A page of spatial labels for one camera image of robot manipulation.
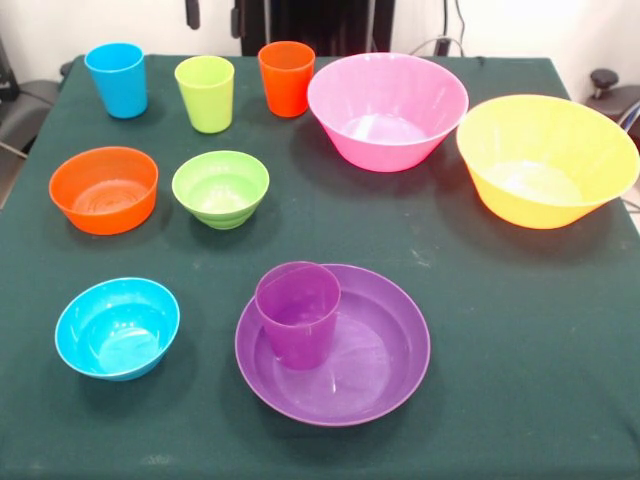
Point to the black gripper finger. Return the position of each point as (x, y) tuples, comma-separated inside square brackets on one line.
[(237, 17), (193, 15)]

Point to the orange plastic cup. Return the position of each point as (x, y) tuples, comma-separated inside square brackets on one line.
[(286, 85)]

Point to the lime green plastic cup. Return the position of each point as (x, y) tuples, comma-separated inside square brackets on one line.
[(205, 100)]

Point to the purple plastic cup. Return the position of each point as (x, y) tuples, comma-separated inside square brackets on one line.
[(300, 340)]

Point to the purple plastic bowl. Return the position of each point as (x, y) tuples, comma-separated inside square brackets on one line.
[(380, 380)]

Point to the blue plastic cup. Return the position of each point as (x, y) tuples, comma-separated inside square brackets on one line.
[(120, 85)]

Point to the green plastic bowl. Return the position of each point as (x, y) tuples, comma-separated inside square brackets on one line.
[(220, 210)]

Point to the grey chair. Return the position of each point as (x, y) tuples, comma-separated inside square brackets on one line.
[(25, 120)]

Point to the pink plastic bowl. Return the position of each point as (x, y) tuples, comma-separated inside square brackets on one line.
[(385, 150)]

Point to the black power plug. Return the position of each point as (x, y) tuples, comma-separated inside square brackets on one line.
[(442, 46)]

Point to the orange plastic bowl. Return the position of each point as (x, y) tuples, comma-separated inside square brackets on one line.
[(105, 215)]

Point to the blue plastic bowl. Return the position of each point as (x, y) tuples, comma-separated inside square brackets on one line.
[(115, 325)]

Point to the yellow plastic bowl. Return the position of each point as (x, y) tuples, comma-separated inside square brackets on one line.
[(525, 210)]

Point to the black chair armrest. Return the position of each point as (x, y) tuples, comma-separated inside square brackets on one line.
[(605, 80)]

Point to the dark green tablecloth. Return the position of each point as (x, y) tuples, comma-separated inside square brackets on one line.
[(150, 440)]

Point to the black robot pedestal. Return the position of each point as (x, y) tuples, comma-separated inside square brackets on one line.
[(320, 25)]

